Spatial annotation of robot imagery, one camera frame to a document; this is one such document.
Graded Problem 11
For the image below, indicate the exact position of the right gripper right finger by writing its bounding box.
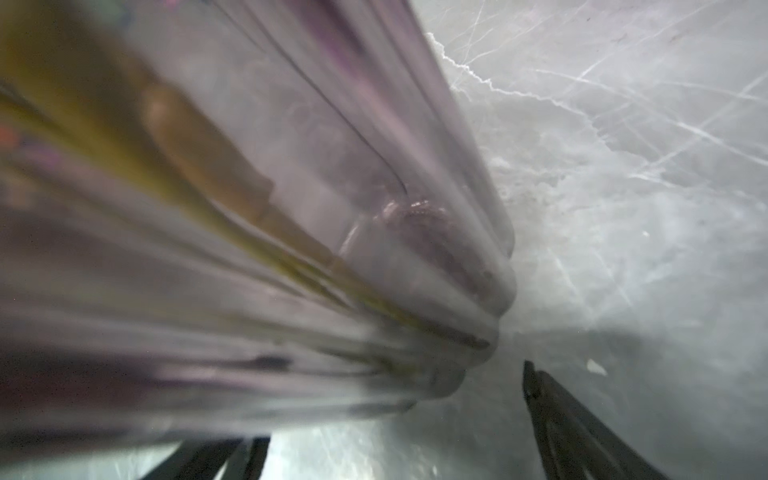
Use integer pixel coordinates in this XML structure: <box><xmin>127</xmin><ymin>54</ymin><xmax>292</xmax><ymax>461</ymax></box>
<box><xmin>522</xmin><ymin>360</ymin><xmax>667</xmax><ymax>480</ymax></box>

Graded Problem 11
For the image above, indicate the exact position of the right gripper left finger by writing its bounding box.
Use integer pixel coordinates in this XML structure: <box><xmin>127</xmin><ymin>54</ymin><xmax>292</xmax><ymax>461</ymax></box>
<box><xmin>141</xmin><ymin>436</ymin><xmax>271</xmax><ymax>480</ymax></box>

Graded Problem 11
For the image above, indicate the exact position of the dark maroon glass vase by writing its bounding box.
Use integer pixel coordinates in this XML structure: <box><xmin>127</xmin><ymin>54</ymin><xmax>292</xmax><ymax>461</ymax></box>
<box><xmin>1</xmin><ymin>1</ymin><xmax>517</xmax><ymax>463</ymax></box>

